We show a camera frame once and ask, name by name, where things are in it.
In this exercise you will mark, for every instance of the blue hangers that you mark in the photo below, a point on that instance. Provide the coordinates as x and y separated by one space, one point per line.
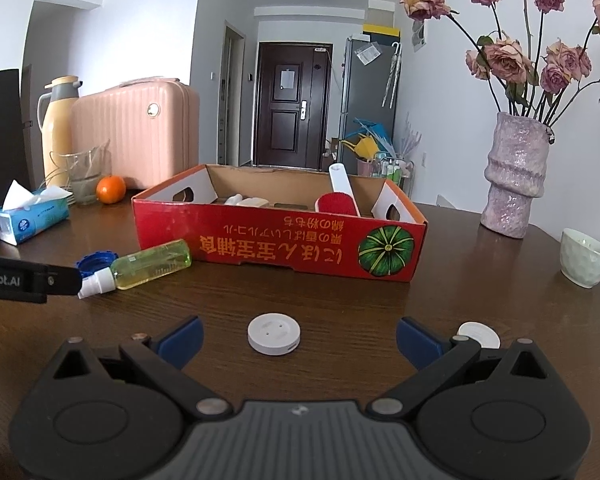
375 132

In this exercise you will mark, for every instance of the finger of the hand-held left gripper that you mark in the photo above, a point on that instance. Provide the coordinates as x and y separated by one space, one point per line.
65 281

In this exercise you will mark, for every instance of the blue bottle cap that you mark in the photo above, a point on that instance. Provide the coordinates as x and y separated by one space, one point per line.
97 260

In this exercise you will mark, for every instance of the white wall meter box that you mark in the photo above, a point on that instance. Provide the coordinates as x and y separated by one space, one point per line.
419 35

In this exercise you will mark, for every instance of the blue tissue pack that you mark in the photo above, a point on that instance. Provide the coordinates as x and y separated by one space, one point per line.
35 215

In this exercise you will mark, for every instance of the small carton by door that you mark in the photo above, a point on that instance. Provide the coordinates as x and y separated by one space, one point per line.
332 152

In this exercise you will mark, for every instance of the pink plastic bucket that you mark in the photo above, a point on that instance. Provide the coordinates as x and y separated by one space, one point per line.
366 167

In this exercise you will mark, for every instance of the yellow-green spray bottle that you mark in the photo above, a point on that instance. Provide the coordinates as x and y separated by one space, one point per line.
150 262

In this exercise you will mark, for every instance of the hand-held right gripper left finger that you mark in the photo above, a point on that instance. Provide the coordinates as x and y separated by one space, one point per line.
180 340

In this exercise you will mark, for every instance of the pink hard-shell suitcase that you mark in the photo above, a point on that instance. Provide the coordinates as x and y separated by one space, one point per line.
140 135

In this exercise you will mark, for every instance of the black paper bag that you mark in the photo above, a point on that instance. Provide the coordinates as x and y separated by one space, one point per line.
0 160

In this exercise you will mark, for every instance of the metal storage rack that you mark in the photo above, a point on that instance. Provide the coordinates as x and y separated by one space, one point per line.
395 170

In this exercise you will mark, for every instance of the purple ceramic vase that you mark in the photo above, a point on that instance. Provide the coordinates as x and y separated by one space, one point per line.
515 175

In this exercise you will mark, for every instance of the yellow thermos jug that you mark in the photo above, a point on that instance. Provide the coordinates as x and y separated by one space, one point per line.
60 125

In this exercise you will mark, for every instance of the yellow hangers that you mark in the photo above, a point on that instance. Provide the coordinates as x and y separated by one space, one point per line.
362 149

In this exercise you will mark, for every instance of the clear glass cup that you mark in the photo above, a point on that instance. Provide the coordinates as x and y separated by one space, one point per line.
82 180

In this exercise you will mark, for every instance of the clear folded umbrella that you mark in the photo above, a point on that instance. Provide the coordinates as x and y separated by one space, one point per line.
392 75

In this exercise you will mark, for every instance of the purple dried grass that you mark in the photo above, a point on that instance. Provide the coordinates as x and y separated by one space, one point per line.
410 137

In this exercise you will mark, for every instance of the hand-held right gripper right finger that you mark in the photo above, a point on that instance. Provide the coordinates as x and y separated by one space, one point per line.
420 340

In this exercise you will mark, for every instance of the white plastic bottle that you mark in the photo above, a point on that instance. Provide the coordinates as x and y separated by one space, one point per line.
233 200

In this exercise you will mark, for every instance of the white round disc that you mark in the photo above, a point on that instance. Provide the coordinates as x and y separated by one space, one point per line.
274 334
480 332

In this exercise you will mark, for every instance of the dark wooden door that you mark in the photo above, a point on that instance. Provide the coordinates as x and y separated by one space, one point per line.
290 120

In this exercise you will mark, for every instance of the printed cardboard box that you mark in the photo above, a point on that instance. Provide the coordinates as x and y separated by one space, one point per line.
280 250

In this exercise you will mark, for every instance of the cream flat object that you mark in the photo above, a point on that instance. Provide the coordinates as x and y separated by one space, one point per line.
255 202

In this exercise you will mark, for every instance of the white red lint roller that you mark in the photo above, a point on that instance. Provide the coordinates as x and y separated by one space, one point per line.
342 180

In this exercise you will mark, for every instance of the white flat board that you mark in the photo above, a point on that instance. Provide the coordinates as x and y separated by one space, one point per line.
445 201

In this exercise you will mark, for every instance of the orange fruit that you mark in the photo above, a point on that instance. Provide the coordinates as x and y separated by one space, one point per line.
111 190

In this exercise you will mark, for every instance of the yellow black box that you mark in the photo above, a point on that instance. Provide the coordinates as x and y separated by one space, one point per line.
380 31

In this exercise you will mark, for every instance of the grey refrigerator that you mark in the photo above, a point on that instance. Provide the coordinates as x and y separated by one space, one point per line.
365 90

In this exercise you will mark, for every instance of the dried pink roses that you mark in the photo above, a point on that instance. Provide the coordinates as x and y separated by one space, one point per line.
505 57

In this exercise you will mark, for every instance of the pale green cup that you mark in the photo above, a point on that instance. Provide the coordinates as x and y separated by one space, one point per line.
582 260

